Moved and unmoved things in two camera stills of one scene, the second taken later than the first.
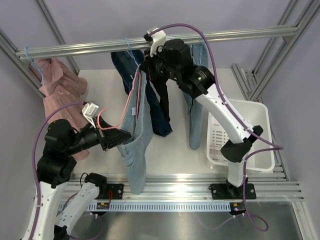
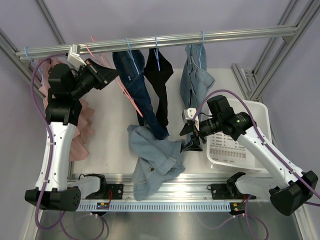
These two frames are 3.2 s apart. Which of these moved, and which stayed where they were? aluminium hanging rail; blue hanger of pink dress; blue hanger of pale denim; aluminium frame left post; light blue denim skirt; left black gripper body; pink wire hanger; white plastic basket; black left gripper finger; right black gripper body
Moved: left black gripper body; black left gripper finger; light blue denim skirt; right black gripper body; pink wire hanger
Stayed: blue hanger of pink dress; white plastic basket; aluminium hanging rail; aluminium frame left post; blue hanger of pale denim
